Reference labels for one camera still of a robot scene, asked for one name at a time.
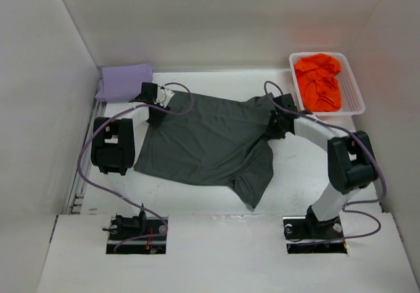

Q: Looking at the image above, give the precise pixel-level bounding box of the grey t-shirt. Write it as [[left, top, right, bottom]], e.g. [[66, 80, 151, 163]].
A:
[[134, 92, 274, 208]]

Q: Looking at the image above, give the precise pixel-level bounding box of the orange t-shirt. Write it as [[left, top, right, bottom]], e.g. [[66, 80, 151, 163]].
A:
[[294, 53, 342, 113]]

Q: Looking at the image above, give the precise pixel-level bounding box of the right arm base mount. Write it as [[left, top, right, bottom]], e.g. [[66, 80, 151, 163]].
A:
[[283, 216, 347, 254]]

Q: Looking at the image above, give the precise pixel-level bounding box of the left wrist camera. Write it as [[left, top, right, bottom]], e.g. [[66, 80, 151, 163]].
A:
[[154, 87, 175, 108]]

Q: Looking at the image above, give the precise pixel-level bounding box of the purple t-shirt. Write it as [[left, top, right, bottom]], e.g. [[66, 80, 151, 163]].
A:
[[95, 63, 154, 103]]

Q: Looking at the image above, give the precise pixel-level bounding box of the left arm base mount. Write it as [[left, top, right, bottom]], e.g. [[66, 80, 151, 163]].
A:
[[102, 210, 169, 255]]

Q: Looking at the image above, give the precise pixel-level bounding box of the white plastic laundry basket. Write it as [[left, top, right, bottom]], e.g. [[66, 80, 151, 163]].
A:
[[289, 52, 366, 118]]

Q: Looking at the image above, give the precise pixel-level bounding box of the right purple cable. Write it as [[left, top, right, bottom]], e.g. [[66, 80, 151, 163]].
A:
[[263, 81, 388, 244]]

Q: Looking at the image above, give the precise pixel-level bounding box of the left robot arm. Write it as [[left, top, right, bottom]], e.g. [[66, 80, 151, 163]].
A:
[[80, 83, 175, 176]]

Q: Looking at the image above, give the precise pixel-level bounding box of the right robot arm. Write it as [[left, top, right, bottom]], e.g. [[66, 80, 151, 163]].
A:
[[267, 94, 379, 239]]

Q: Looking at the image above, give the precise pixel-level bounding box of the aluminium rail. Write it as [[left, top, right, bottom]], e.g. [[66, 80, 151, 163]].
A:
[[63, 98, 106, 214]]

